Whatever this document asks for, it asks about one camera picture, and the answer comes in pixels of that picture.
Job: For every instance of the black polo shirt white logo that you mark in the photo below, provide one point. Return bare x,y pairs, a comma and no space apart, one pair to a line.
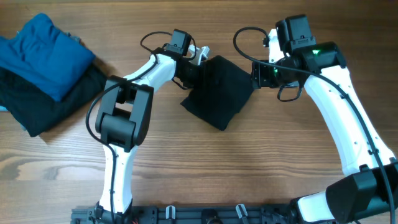
221,93

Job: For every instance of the black folded garment under blue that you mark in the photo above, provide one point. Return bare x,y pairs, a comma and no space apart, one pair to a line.
38,112

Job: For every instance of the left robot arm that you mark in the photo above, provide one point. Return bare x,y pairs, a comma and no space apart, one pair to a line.
123,121

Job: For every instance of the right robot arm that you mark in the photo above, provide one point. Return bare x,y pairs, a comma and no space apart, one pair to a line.
369,184

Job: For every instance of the blue folded shirt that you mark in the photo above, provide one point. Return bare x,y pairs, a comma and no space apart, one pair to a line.
45,56

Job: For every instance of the right white rail clip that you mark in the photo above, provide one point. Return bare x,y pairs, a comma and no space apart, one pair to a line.
242,213

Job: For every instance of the left white rail clip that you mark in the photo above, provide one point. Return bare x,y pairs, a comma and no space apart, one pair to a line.
170,212

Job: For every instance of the white rail clip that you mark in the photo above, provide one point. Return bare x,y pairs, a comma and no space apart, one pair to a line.
170,212
242,213

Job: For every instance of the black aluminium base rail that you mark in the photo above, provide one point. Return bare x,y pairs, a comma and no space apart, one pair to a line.
266,214

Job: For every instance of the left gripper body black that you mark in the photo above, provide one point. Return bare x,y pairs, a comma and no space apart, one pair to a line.
193,73

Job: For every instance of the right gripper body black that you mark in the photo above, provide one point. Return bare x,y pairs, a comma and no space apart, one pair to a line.
258,74

